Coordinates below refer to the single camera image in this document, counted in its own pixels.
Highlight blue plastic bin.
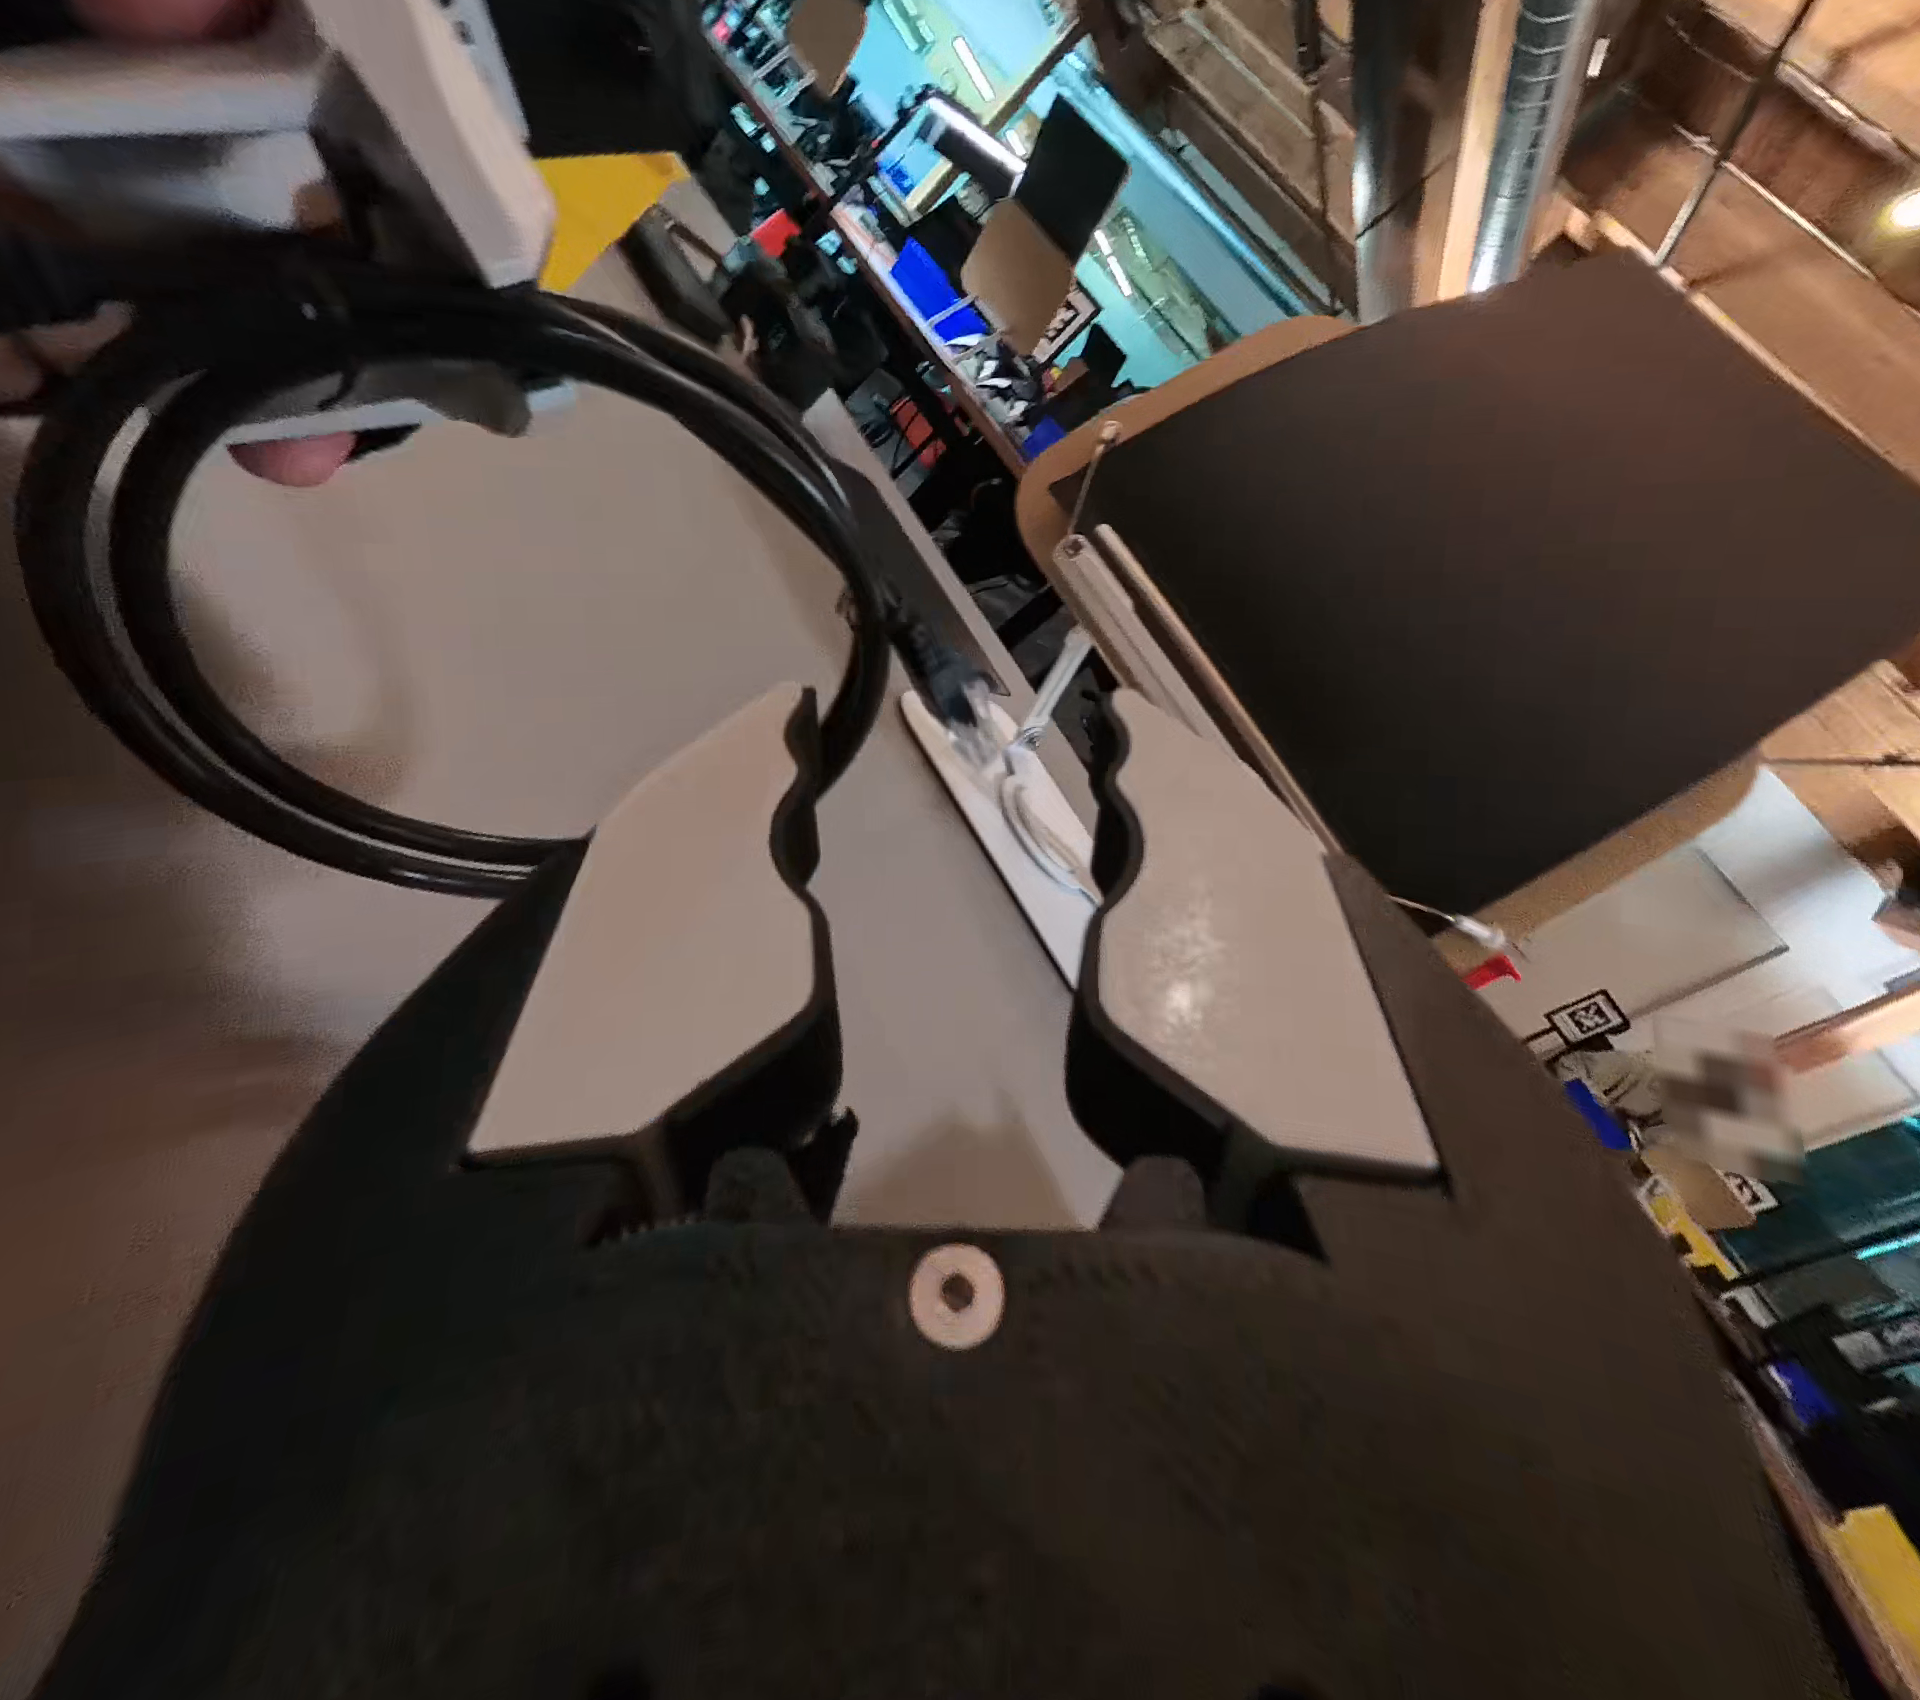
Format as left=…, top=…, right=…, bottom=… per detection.
left=892, top=235, right=980, bottom=326

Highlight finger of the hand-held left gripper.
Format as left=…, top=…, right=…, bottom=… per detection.
left=222, top=357, right=581, bottom=451
left=276, top=0, right=557, bottom=291

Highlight light bar on stand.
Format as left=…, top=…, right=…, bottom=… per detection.
left=900, top=94, right=1025, bottom=198

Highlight silver ventilation ducts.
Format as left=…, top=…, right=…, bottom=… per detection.
left=1350, top=0, right=1655, bottom=309

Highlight black charger box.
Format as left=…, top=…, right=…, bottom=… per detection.
left=719, top=244, right=837, bottom=399

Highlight yellow plastic bin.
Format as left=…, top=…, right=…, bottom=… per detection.
left=276, top=0, right=695, bottom=296

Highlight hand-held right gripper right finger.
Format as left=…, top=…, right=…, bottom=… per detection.
left=1068, top=686, right=1445, bottom=1222

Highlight grey desk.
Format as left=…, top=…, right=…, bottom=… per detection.
left=0, top=214, right=1130, bottom=1700

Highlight black board on white stand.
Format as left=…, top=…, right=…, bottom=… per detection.
left=896, top=251, right=1920, bottom=986

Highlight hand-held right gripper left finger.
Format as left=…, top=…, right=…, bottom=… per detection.
left=464, top=683, right=833, bottom=1213

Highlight flat black device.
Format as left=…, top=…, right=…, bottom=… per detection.
left=622, top=205, right=725, bottom=331

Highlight black ethernet cable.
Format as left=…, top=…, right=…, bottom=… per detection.
left=13, top=260, right=1014, bottom=901

